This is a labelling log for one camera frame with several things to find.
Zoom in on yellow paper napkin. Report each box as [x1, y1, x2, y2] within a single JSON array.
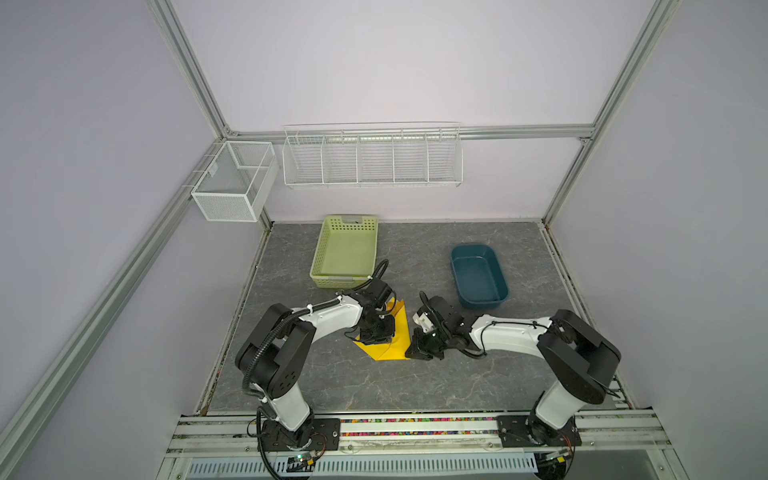
[[354, 300, 411, 362]]

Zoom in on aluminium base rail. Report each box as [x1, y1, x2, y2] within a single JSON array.
[[157, 410, 688, 479]]

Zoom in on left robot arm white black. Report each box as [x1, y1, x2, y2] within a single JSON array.
[[234, 259, 397, 449]]

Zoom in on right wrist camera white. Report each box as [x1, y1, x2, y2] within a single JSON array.
[[413, 312, 435, 334]]

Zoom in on green perforated plastic basket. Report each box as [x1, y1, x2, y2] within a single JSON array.
[[310, 215, 378, 290]]

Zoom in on white mesh wall basket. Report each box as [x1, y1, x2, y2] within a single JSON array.
[[192, 141, 279, 223]]

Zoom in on dark teal plastic bin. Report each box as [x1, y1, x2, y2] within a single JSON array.
[[451, 243, 509, 310]]

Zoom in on white wire shelf rack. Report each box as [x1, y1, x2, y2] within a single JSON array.
[[282, 122, 464, 188]]

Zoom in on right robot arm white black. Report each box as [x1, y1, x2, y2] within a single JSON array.
[[406, 291, 622, 446]]

